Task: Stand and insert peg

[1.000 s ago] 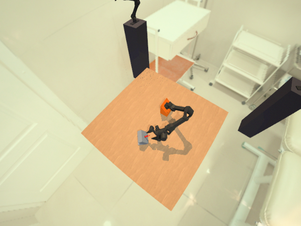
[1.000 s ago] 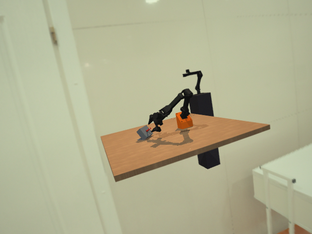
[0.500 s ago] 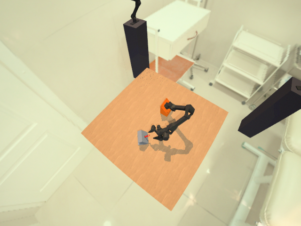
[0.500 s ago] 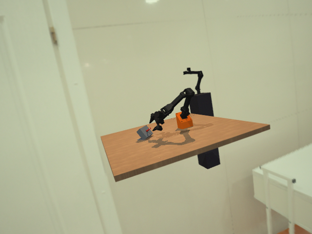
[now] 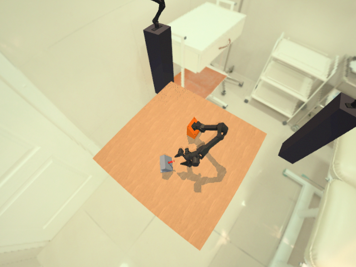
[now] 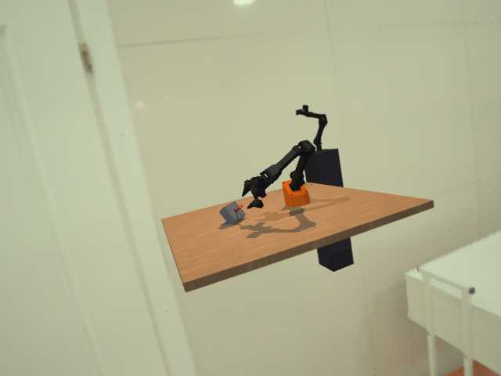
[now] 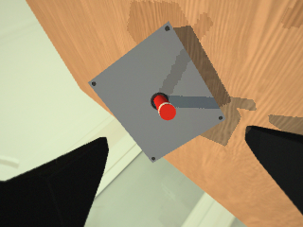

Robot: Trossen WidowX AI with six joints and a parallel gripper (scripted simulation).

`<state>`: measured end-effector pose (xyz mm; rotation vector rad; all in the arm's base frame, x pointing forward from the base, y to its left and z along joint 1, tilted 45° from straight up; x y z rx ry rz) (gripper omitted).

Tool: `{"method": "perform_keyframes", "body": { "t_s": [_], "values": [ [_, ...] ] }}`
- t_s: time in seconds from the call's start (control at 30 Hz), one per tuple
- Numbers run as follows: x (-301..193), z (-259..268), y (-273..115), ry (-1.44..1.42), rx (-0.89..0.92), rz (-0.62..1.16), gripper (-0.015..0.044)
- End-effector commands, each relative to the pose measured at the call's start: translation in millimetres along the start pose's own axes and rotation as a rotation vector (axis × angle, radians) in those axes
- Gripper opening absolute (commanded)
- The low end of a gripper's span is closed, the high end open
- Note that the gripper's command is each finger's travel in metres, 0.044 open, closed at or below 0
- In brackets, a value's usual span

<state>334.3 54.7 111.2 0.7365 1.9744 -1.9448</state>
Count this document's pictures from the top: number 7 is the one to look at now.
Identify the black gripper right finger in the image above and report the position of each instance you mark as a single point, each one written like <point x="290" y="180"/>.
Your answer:
<point x="281" y="154"/>

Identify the grey square panel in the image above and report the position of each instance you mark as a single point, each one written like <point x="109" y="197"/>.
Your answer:
<point x="159" y="65"/>

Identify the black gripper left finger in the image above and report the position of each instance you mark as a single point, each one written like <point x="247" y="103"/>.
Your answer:
<point x="59" y="193"/>

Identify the red peg with white band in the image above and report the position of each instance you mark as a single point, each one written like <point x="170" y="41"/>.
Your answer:
<point x="165" y="109"/>

